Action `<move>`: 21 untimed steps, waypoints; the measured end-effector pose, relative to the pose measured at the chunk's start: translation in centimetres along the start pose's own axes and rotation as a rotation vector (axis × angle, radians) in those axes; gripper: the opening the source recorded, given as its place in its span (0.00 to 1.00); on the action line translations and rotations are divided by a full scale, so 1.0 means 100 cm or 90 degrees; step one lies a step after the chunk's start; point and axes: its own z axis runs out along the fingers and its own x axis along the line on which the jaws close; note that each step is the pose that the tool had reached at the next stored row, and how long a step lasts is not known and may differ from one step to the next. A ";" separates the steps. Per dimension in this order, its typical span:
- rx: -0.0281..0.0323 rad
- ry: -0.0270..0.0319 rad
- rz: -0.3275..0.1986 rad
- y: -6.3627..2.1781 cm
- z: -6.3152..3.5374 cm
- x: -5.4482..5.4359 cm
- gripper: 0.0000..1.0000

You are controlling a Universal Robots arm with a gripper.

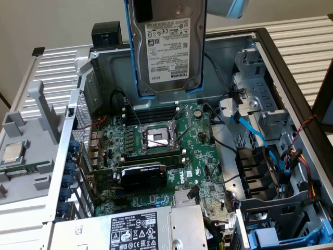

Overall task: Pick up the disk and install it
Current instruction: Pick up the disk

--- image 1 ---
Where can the metal socket cover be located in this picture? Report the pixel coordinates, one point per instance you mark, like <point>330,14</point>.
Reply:
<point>189,115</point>

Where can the silver heat sink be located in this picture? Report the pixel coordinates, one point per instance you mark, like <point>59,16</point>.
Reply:
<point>182,198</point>

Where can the black RAM slot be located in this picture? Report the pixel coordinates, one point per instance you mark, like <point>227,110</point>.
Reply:
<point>143,117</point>
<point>143,110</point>
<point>143,114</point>

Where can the coin cell battery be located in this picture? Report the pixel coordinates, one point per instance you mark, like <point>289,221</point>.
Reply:
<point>198,113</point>

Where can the black box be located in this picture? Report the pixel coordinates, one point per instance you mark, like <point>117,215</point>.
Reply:
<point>106,31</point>

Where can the green RAM stick with label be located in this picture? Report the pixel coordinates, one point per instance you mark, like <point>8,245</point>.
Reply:
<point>15,172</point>

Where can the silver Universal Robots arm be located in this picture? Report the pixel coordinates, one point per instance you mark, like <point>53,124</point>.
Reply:
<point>229,7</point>

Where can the silver CPU chip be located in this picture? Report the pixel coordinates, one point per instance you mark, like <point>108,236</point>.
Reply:
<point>11,153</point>

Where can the silver power supply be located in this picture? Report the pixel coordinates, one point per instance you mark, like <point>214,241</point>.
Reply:
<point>91,229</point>

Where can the open PC case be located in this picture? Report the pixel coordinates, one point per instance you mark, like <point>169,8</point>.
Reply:
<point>117,78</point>

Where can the green motherboard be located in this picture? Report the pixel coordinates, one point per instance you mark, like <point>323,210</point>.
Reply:
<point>203,145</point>

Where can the CPU socket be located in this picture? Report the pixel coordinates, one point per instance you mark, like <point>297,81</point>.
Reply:
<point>158,135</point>

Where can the black fan shroud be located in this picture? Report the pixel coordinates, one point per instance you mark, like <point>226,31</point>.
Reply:
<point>247,161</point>

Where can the metal locking lever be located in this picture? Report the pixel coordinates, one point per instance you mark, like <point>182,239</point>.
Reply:
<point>133,114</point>
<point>186,133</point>

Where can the dark brown panel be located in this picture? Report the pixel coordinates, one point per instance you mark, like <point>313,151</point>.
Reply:
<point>320,96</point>

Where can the black graphics card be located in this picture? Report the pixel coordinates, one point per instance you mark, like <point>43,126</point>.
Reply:
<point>143,179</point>

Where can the silver drive cage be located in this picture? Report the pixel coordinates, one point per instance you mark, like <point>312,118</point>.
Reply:
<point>260,88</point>

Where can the silver hard disk blue carrier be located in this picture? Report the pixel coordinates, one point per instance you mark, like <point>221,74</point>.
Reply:
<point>169,52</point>

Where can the grey parts rack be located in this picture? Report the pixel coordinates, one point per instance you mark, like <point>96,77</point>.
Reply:
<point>46,117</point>

